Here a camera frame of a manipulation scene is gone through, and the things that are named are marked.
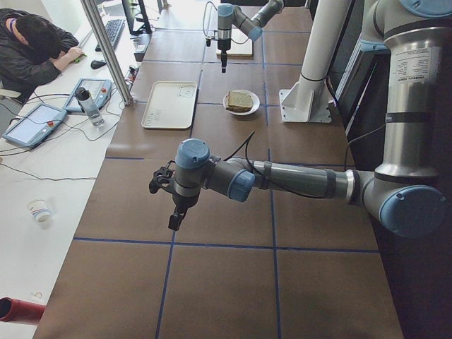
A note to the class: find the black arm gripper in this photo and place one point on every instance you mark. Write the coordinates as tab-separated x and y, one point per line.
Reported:
183	202
223	44

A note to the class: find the brown bread slice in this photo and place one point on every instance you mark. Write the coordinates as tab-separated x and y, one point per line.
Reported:
238	102

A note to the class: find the white round plate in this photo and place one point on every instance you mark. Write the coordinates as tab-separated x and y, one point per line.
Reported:
256	102

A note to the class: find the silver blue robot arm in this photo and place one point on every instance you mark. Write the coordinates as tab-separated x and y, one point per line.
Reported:
400	192
231	15

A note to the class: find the wooden cutting board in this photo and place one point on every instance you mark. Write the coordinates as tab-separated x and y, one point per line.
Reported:
241	50

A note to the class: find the cream bear serving tray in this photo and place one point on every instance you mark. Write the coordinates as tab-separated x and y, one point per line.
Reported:
171	105

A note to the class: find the white mounting column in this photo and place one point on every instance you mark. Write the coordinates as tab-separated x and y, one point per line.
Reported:
328	24

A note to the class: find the black keyboard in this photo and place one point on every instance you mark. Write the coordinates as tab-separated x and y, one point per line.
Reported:
114	30

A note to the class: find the black computer mouse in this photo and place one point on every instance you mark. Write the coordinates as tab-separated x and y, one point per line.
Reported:
97	64

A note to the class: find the teach pendant far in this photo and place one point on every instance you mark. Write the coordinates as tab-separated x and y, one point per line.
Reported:
99	89

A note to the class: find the teach pendant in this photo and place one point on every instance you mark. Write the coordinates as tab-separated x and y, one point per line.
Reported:
35	126
99	89

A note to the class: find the clear water bottle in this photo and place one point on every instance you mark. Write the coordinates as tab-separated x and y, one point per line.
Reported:
88	106

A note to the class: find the paper cup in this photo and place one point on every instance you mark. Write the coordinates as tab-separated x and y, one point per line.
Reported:
39	210

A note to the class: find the teach pendant near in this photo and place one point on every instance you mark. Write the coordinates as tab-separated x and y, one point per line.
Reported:
35	126

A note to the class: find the red cylinder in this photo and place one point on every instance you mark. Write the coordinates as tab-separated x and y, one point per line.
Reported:
19	311

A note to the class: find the person in black jacket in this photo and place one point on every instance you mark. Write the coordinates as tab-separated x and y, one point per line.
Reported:
34	51

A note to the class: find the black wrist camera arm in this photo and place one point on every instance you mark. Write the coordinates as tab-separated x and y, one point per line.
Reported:
163	179
210	36

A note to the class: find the white column base plate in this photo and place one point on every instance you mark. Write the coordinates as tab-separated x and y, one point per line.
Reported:
313	109

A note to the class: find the aluminium frame post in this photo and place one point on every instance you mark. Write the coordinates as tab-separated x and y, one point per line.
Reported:
95	21

